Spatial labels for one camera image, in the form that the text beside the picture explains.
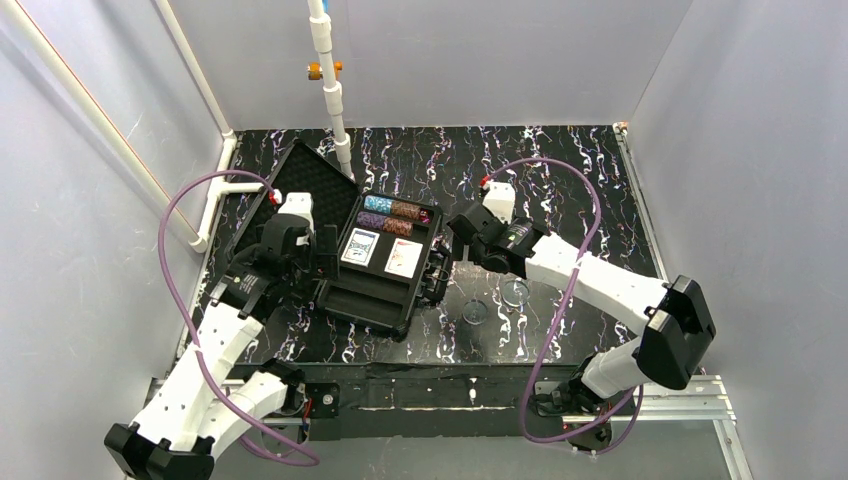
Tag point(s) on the clear acrylic blind button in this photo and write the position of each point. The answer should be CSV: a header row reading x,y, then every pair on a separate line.
x,y
475,312

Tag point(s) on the blue playing card box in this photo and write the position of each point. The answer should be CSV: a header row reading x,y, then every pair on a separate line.
x,y
360,247

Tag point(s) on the brown poker chip stack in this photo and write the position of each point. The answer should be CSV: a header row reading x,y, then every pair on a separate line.
x,y
405,210

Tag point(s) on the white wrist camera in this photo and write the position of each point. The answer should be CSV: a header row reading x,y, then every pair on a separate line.
x,y
499,198
299,204

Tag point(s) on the blue poker chip stack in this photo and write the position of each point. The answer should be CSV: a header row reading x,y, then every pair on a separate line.
x,y
378,204

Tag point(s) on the black poker set case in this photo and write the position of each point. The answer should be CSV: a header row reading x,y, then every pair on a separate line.
x,y
366,296

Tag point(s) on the aluminium rail frame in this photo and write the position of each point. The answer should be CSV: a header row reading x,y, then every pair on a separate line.
x,y
447,377

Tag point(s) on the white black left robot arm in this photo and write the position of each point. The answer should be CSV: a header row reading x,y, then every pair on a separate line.
x,y
191,420

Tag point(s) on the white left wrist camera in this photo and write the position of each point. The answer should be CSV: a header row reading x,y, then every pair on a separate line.
x,y
299,204

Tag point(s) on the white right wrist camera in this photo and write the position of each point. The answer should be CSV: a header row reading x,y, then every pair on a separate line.
x,y
499,198

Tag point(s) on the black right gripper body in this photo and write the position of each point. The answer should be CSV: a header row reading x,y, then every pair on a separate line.
x,y
460,234

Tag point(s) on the white pipe frame left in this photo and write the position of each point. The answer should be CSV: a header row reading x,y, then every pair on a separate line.
x,y
116,72

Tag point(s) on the clear acrylic dealer button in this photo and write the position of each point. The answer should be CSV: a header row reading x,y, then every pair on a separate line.
x,y
514,293

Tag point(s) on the white pvc pipe pole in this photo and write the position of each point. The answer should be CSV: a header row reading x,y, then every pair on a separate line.
x,y
320,25

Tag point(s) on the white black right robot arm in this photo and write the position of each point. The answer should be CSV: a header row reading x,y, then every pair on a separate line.
x,y
671,321

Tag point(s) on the red playing card box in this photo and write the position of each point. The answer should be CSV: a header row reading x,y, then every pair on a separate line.
x,y
403,258

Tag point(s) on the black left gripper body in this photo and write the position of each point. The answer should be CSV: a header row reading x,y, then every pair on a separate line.
x,y
318,252

